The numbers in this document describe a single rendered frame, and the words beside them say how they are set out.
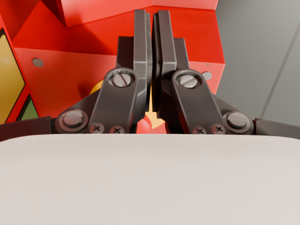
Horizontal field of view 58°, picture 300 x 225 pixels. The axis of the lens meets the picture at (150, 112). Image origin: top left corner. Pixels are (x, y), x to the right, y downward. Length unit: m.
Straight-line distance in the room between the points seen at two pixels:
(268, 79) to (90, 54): 1.17
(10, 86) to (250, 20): 1.00
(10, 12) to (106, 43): 0.25
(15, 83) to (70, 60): 0.04
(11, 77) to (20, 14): 0.25
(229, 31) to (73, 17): 0.94
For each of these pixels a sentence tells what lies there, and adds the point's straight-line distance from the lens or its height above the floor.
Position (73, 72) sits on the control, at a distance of 0.22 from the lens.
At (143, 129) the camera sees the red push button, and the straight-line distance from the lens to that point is 0.21.
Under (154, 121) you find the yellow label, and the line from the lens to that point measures 0.25.
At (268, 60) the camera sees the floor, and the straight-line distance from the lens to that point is 1.26.
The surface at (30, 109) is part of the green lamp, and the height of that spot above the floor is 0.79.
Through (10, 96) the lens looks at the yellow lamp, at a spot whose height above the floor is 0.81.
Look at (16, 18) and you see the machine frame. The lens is 0.45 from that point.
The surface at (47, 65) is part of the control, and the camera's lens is 0.22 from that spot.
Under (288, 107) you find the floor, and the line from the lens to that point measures 1.51.
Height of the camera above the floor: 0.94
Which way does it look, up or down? 41 degrees down
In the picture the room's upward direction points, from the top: 176 degrees counter-clockwise
